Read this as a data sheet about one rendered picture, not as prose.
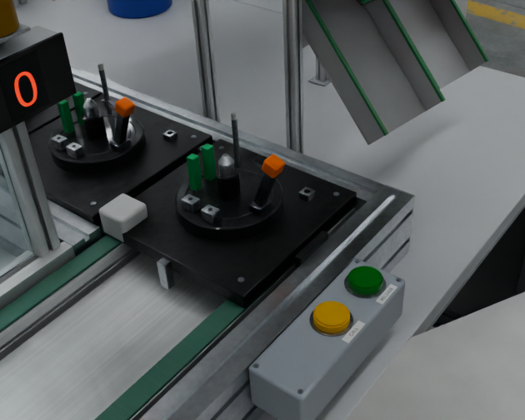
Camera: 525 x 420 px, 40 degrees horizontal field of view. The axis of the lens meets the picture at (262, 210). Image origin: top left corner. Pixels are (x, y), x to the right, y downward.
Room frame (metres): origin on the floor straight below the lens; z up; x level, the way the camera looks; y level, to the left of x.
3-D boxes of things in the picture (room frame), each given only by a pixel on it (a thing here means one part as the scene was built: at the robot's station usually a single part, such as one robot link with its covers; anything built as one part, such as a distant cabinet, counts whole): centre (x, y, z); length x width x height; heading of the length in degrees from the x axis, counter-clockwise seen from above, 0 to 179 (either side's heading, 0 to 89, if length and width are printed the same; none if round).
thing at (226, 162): (0.75, 0.04, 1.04); 0.02 x 0.02 x 0.03
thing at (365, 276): (0.60, -0.11, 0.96); 0.04 x 0.04 x 0.02
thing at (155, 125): (0.91, 0.24, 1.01); 0.24 x 0.24 x 0.13; 50
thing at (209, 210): (0.70, 0.06, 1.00); 0.02 x 0.01 x 0.02; 50
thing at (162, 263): (0.65, 0.12, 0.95); 0.01 x 0.01 x 0.04; 50
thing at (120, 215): (0.74, 0.18, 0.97); 0.05 x 0.05 x 0.04; 50
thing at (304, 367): (0.55, -0.07, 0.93); 0.21 x 0.07 x 0.06; 140
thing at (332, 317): (0.55, -0.07, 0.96); 0.04 x 0.04 x 0.02
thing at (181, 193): (0.75, 0.04, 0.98); 0.14 x 0.14 x 0.02
